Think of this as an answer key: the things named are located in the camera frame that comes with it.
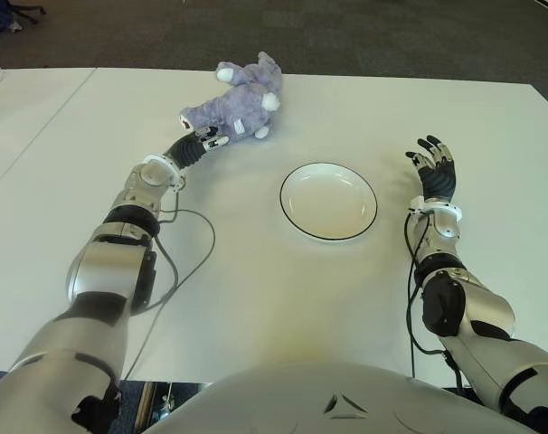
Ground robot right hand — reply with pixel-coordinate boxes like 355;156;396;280
404;134;458;203

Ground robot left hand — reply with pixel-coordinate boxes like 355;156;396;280
165;126;231;173

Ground purple plush doll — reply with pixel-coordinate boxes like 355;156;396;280
178;52;283;146

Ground white plate black rim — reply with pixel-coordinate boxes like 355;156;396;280
279;162;378;243

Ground black office chair base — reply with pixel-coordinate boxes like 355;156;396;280
11;3;47;26

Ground person leg blue jeans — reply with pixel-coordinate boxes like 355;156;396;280
0;0;24;35

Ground silver robot torso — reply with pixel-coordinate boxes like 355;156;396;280
142;360;528;434

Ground metal table leg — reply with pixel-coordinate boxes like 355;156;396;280
135;382;203;431

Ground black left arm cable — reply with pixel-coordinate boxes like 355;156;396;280
119;180;217;382

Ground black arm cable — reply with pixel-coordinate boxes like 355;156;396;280
119;180;217;382
403;211;465;391

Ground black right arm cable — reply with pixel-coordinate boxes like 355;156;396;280
403;211;465;391

